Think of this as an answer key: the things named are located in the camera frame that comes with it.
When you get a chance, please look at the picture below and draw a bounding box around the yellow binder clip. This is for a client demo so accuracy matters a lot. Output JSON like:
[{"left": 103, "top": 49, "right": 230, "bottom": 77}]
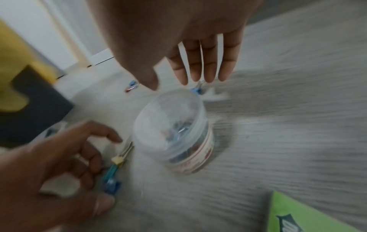
[{"left": 112, "top": 141, "right": 135, "bottom": 166}]

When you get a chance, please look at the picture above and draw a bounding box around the black cable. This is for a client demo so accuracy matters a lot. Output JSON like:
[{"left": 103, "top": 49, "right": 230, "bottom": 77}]
[{"left": 86, "top": 57, "right": 115, "bottom": 68}]

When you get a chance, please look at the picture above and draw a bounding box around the dark grey box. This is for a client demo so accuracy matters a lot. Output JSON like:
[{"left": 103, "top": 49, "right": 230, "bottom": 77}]
[{"left": 0, "top": 64, "right": 76, "bottom": 148}]

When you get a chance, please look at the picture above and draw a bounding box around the pile of binder clips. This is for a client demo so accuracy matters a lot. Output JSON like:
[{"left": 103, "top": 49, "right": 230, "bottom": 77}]
[{"left": 161, "top": 122, "right": 214, "bottom": 168}]

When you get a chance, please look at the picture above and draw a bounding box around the clear plastic jar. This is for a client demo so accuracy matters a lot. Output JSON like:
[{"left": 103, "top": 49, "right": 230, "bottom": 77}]
[{"left": 131, "top": 89, "right": 216, "bottom": 175}]

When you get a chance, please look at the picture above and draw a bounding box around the person's left hand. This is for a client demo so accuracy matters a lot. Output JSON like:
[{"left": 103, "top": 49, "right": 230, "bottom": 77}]
[{"left": 0, "top": 120, "right": 124, "bottom": 232}]

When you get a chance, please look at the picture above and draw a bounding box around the green packet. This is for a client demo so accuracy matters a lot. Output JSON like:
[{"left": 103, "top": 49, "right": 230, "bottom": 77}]
[{"left": 267, "top": 190, "right": 365, "bottom": 232}]

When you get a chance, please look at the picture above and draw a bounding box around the teal binder clip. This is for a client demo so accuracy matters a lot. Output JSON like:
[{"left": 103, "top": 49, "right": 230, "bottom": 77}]
[{"left": 102, "top": 164, "right": 119, "bottom": 182}]

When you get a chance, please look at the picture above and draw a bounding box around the yellow cloth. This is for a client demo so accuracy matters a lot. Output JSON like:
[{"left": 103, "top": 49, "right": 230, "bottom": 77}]
[{"left": 0, "top": 19, "right": 58, "bottom": 113}]

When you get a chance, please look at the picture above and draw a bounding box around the person's right hand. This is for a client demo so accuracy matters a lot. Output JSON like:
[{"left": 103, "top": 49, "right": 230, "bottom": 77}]
[{"left": 107, "top": 0, "right": 263, "bottom": 92}]

